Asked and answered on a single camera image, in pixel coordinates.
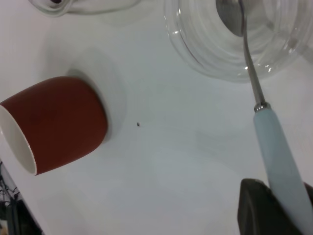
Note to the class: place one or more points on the dark roasted coffee beans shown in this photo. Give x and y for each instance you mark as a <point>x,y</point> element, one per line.
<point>55,1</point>

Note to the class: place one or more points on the clear ribbed glass dish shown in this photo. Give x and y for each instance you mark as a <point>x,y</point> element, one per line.
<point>207,49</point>

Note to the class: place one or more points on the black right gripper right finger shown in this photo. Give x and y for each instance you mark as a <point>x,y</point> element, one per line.
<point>310,194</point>

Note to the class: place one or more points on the red mug white inside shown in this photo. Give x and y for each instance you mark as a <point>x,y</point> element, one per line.
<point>61,117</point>

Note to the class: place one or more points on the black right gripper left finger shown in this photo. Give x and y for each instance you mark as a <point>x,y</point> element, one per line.
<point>259,210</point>

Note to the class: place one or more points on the clear glass saucer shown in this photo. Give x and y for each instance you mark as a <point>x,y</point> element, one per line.
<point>105,6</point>

